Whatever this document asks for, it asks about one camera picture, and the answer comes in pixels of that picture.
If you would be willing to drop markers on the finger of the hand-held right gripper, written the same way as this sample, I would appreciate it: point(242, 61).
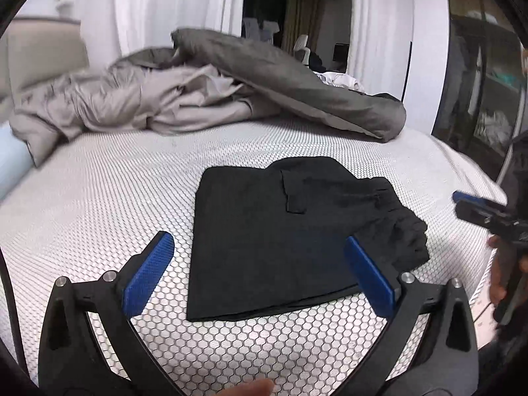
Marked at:
point(478, 216)
point(470, 198)

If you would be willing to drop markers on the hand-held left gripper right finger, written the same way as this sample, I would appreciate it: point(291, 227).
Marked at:
point(371, 276)

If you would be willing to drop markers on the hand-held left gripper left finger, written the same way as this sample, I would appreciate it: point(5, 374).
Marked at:
point(148, 272)

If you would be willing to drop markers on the black pants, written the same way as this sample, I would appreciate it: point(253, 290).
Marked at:
point(268, 235)

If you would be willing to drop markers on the person's right hand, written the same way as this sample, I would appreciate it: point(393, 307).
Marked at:
point(501, 276)

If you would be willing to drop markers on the person's left hand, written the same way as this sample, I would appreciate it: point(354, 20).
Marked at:
point(251, 390)

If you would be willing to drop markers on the bed with white honeycomb cover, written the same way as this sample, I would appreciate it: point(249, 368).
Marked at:
point(123, 194)

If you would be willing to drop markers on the dark glass wardrobe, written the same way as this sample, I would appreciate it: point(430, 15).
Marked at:
point(474, 70)

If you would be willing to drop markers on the light grey blanket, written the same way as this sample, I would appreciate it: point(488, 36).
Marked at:
point(123, 99)

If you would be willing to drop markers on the light blue pillow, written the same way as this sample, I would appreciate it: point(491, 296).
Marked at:
point(12, 161)

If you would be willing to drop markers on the white striped bedding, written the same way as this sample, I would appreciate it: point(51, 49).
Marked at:
point(338, 80)

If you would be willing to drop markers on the white curtain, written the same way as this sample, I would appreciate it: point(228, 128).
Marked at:
point(165, 4)
point(379, 29)

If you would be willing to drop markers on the dark grey duvet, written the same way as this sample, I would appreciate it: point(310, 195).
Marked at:
point(288, 78)

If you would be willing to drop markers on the white office chair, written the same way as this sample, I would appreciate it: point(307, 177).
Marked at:
point(301, 47)

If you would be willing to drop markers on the beige padded headboard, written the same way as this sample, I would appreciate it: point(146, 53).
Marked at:
point(45, 53)

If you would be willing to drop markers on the brown curtain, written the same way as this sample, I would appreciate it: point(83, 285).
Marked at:
point(303, 16)

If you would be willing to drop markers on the hanging white clothes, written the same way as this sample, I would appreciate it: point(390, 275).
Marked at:
point(260, 29)

